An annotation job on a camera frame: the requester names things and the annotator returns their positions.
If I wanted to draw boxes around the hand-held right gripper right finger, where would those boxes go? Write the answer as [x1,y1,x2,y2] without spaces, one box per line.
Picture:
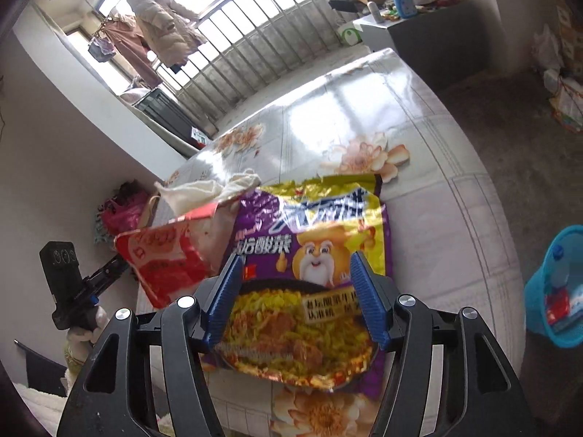
[350,251,538,437]

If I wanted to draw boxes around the white plastic bag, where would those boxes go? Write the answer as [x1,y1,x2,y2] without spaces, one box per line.
[531,25,563,71]

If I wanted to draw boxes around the white towel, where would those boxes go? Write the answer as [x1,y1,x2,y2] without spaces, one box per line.
[155,168,260,217]

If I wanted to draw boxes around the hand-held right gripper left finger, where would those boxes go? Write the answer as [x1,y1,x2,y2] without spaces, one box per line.
[57,253,244,437]

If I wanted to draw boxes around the purple yellow noodle packet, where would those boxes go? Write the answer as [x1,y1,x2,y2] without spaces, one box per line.
[200,174,393,403]

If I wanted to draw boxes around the small purple garment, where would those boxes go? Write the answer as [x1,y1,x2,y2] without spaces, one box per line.
[88,36,117,62]

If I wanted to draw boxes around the blue mesh wastebasket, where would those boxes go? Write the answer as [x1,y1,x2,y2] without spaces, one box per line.
[524,225,583,349]

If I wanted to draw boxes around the dark slatted crate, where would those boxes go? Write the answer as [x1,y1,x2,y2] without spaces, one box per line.
[134,86,201,144]

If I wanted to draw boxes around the pink bag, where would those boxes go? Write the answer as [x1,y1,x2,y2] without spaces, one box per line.
[93,181,158,251]

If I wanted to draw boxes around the clear plastic bottle blue cap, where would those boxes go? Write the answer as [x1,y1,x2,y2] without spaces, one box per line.
[549,243,583,292]

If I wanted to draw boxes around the pile of floor packets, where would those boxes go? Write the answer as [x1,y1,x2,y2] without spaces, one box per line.
[544,70,583,133]

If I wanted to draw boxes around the white green container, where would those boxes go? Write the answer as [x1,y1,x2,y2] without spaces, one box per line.
[337,25,363,47]

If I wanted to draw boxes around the pink hanging garment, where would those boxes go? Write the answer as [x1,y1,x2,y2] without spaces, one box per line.
[102,16,162,89]

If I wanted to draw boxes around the tall patterned cardboard box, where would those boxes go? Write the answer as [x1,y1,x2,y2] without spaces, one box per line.
[553,7,583,78]

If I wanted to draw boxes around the grey cabinet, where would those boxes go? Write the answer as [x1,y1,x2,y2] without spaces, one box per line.
[353,0,493,87]

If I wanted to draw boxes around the blue white medicine box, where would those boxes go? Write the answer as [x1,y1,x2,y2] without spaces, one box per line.
[553,289,583,326]

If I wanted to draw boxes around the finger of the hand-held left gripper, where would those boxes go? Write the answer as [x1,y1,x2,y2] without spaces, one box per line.
[81,255,130,303]

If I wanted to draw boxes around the beige puffer jacket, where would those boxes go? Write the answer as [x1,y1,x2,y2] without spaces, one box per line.
[126,0,206,67]

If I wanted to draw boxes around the red white paper bag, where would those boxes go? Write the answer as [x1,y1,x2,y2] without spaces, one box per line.
[114,202,242,310]

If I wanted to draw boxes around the white fluffy clothing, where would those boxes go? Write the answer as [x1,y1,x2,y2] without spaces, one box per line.
[13,380,69,437]

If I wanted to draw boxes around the metal window railing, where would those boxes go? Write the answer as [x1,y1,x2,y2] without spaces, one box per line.
[150,0,360,133]

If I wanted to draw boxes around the red snack packet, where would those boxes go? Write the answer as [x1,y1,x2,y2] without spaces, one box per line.
[545,292,572,317]

